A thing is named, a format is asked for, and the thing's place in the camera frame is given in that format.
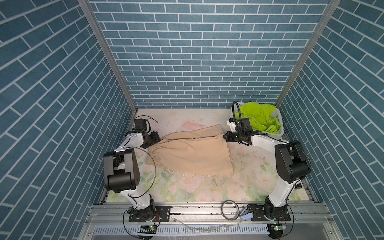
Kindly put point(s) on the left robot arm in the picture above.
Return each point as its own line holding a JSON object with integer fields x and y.
{"x": 121, "y": 168}

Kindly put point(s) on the beige shorts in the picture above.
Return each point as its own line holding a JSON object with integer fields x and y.
{"x": 200, "y": 152}

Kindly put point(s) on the lime green shorts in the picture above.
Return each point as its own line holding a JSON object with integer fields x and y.
{"x": 261, "y": 115}

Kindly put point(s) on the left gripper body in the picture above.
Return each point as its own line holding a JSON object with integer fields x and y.
{"x": 150, "y": 138}

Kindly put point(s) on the white slotted cable duct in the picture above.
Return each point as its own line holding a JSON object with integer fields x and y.
{"x": 178, "y": 230}

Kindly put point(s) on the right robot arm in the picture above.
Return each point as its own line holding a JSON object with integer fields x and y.
{"x": 292, "y": 163}

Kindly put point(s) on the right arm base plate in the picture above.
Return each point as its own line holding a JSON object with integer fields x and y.
{"x": 268, "y": 213}

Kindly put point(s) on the blue white connector plug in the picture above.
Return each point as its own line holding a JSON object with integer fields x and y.
{"x": 247, "y": 216}

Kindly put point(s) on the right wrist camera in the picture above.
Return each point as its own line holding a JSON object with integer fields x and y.
{"x": 232, "y": 123}

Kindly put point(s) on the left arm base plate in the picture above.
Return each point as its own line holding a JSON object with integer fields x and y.
{"x": 149, "y": 214}

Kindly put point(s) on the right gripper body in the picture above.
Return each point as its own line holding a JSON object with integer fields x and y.
{"x": 236, "y": 136}

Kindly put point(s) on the aluminium front rail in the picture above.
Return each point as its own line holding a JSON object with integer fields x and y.
{"x": 309, "y": 221}

